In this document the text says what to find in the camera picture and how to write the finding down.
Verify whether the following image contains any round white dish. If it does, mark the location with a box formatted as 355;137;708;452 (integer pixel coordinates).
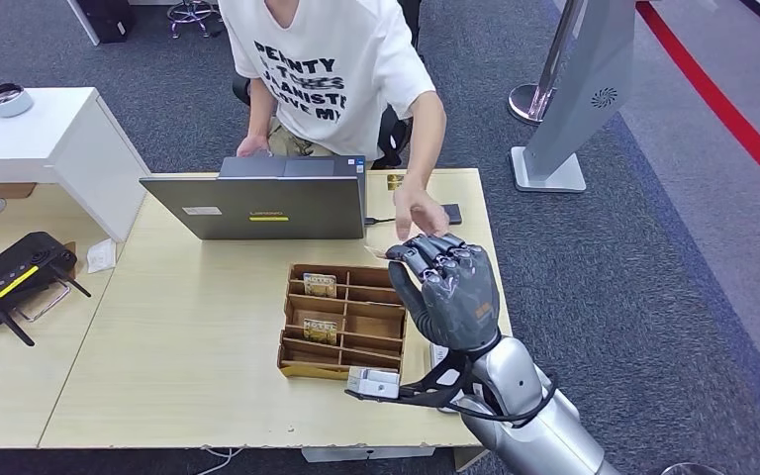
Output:
0;82;35;120

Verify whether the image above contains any white cable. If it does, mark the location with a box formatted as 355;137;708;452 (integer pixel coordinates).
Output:
196;447;243;475

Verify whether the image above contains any white under-desk bracket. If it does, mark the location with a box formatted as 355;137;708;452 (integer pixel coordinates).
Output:
301;445;436;464

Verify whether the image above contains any black cabinet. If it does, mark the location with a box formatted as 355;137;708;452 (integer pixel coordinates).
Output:
76;0;138;45

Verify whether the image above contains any white background desk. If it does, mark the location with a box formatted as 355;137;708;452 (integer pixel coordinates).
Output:
64;0;224;48

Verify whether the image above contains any white paper slip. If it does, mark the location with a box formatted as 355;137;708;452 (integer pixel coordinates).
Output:
86;238;118;275

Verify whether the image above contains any black router with yellow stripe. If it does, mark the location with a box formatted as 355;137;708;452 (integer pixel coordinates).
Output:
0;231;92;348

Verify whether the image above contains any brown cardboard piece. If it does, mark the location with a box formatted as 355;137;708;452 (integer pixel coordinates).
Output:
0;182;38;201

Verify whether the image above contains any chrome stool base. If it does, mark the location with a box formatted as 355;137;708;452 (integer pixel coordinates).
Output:
165;0;223;40

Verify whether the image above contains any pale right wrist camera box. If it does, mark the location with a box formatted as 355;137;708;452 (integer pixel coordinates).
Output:
346;366;402;400

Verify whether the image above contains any person's left hand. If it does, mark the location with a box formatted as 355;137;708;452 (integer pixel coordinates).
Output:
393;183;451;242

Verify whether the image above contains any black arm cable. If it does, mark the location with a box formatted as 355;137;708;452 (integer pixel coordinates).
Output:
445;373;559;428

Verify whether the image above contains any black office chair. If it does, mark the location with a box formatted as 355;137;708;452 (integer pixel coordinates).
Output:
232;0;424;170

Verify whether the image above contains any grey kiosk stand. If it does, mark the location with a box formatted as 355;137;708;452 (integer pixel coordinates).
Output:
510;0;638;194

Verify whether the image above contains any chrome stanchion post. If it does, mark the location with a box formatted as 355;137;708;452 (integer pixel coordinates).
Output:
508;0;585;126

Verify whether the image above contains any round grey base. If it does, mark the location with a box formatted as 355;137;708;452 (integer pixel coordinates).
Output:
659;462;727;475

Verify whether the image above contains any person's right hand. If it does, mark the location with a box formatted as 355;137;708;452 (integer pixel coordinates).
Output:
236;134;271;158

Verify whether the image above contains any metal wire frame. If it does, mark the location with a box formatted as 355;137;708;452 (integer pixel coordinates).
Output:
12;281;72;324

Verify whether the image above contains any person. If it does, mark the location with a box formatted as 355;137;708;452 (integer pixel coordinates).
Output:
217;0;451;242

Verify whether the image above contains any grey laptop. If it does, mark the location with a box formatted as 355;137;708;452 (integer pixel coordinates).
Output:
139;154;367;241

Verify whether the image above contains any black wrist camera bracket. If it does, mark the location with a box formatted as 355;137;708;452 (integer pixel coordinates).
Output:
344;350;480;411

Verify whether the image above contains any wooden card organizer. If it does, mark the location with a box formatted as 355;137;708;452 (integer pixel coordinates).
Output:
277;263;410;382

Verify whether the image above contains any white desk riser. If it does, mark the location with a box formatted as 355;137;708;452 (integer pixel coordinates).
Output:
0;87;151;244

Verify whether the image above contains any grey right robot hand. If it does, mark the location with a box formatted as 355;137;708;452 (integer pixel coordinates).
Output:
385;234;504;353

